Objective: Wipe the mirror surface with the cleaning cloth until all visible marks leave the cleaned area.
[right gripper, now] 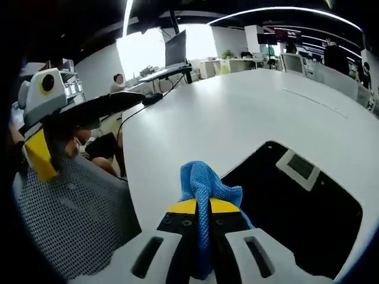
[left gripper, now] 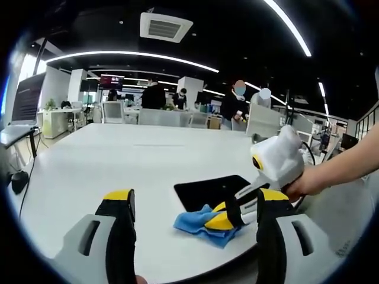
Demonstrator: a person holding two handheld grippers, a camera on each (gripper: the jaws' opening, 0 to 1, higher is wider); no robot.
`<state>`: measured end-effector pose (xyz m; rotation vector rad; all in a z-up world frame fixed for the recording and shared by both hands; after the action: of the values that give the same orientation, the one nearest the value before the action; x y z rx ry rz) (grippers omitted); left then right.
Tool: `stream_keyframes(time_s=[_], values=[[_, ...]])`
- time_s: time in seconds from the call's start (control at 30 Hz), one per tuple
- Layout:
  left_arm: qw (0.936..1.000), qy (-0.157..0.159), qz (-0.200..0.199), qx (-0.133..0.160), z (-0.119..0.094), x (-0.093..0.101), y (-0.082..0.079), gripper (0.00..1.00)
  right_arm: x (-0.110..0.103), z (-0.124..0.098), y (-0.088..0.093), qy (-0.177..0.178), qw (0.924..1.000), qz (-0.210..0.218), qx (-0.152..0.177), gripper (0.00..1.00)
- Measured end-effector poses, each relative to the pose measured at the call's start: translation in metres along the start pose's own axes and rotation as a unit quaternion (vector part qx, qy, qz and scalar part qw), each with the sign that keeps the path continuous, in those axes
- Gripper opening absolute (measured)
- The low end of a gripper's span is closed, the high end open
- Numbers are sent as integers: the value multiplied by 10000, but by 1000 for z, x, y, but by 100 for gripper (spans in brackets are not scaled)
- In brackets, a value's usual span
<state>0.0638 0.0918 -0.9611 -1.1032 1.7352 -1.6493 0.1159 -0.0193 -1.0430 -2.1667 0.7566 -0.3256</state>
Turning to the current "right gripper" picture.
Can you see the blue cleaning cloth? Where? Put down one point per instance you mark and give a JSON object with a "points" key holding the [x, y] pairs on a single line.
{"points": [[201, 183]]}

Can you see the grey laptop stand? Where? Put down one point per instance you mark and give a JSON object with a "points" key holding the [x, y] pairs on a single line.
{"points": [[165, 74]]}

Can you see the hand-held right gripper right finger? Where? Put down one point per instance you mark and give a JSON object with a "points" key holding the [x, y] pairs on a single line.
{"points": [[266, 254]]}

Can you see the black computer mouse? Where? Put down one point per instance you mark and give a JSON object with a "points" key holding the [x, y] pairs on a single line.
{"points": [[152, 99]]}

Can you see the white mesh office chair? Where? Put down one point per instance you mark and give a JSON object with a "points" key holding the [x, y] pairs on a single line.
{"points": [[293, 63]]}

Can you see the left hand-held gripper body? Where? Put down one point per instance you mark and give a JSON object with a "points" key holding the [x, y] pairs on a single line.
{"points": [[44, 94]]}

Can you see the grey mesh office chair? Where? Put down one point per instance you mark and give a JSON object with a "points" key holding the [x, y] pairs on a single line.
{"points": [[74, 219]]}

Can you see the white desk cabinet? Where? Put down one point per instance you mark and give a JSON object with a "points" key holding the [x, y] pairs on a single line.
{"points": [[234, 66]]}

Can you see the red wall screen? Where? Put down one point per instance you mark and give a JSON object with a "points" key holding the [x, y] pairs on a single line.
{"points": [[287, 33]]}

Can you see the black flat pad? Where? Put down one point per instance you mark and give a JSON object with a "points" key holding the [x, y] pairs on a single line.
{"points": [[103, 106]]}

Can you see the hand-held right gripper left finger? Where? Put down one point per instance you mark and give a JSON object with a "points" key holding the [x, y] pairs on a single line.
{"points": [[154, 254]]}

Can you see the potted green plant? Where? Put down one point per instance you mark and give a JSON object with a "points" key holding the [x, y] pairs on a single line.
{"points": [[228, 54], [147, 70]]}

